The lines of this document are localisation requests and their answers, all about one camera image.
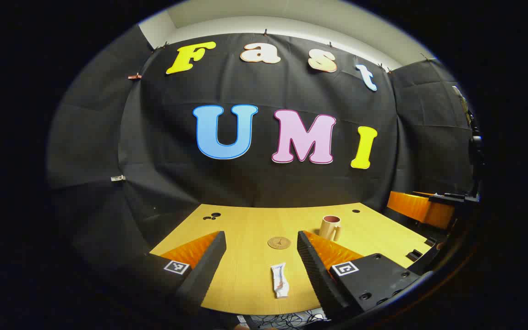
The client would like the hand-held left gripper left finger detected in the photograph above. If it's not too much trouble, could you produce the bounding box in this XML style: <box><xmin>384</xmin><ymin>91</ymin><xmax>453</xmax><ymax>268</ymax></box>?
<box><xmin>104</xmin><ymin>231</ymin><xmax>227</xmax><ymax>321</ymax></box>

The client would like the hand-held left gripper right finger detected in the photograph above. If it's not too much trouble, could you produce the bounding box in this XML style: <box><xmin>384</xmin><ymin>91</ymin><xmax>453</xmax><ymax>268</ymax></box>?
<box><xmin>297</xmin><ymin>231</ymin><xmax>423</xmax><ymax>321</ymax></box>

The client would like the white toothpaste tube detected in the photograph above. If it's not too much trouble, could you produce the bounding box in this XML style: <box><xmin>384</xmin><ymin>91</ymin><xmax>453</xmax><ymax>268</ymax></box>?
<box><xmin>270</xmin><ymin>263</ymin><xmax>290</xmax><ymax>299</ymax></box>

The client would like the round brown coaster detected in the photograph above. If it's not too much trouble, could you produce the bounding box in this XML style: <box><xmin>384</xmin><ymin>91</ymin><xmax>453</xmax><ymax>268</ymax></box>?
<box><xmin>267</xmin><ymin>236</ymin><xmax>292</xmax><ymax>250</ymax></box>

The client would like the beige cup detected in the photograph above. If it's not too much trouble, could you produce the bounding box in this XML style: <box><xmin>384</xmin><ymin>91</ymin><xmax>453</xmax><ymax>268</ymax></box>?
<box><xmin>319</xmin><ymin>215</ymin><xmax>342</xmax><ymax>242</ymax></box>

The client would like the wooden desktop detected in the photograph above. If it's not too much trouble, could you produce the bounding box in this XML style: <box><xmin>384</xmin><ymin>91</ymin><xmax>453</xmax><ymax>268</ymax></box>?
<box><xmin>149</xmin><ymin>203</ymin><xmax>434</xmax><ymax>317</ymax></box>

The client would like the black backdrop cloth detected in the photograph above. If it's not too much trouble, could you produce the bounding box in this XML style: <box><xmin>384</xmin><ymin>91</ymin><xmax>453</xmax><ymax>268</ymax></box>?
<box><xmin>46</xmin><ymin>25</ymin><xmax>480</xmax><ymax>257</ymax></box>

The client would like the tangle of black cables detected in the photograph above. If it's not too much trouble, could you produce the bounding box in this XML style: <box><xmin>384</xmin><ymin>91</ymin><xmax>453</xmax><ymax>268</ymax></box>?
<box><xmin>245</xmin><ymin>309</ymin><xmax>326</xmax><ymax>330</ymax></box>

